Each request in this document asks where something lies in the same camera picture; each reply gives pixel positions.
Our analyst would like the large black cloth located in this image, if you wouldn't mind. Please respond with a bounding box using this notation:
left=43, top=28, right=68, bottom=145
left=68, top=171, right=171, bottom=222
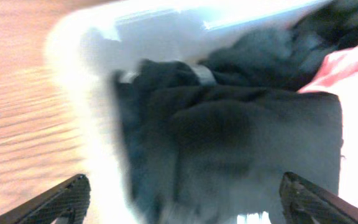
left=200, top=0, right=358, bottom=91

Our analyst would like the pink printed t-shirt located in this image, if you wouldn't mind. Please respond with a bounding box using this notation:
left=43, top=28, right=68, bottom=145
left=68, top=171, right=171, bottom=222
left=299, top=46, right=358, bottom=208

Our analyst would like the black taped cloth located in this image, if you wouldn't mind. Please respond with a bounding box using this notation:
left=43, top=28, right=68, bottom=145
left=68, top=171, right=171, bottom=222
left=109, top=60, right=343, bottom=223

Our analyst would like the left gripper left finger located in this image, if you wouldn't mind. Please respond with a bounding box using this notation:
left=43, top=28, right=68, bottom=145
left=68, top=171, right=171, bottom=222
left=0, top=174, right=91, bottom=224

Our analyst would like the clear plastic storage container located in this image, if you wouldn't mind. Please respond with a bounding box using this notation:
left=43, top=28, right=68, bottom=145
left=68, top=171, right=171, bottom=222
left=44, top=0, right=323, bottom=223

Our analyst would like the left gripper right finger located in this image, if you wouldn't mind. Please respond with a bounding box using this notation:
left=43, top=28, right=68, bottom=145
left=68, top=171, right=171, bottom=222
left=279, top=172, right=358, bottom=224

